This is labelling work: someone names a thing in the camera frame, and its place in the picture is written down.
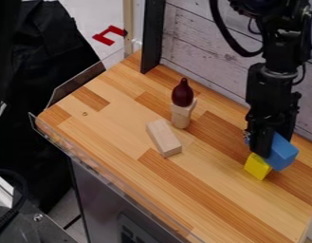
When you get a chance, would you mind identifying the wooden cube block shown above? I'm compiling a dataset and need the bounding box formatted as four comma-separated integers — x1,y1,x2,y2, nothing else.
169,98,199,118

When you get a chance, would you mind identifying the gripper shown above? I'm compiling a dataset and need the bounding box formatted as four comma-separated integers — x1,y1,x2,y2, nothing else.
244,62,304,159

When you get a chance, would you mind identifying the wooden cylinder block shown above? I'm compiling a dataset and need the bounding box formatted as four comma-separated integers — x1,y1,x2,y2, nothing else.
171,112,193,130

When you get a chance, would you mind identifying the black post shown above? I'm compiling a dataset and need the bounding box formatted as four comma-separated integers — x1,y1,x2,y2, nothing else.
138,0,168,75

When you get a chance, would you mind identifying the yellow block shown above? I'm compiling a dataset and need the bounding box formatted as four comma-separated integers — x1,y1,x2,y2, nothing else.
243,152,274,181

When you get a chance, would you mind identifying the long wooden block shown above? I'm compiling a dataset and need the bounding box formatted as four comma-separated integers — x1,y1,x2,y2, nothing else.
143,119,184,159

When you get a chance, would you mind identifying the red bracket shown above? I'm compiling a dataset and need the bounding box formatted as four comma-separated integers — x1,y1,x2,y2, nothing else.
90,25,128,47

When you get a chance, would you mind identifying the dark red toy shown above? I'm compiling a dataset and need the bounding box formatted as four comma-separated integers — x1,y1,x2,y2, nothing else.
171,77,195,108

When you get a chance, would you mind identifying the blue block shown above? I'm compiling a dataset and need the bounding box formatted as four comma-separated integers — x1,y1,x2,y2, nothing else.
263,131,301,172

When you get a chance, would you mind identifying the black fabric cover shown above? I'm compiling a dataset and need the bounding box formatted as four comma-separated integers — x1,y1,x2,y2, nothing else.
0,0,108,214

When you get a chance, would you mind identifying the black cable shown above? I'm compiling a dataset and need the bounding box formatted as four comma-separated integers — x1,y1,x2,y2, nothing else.
209,0,266,59

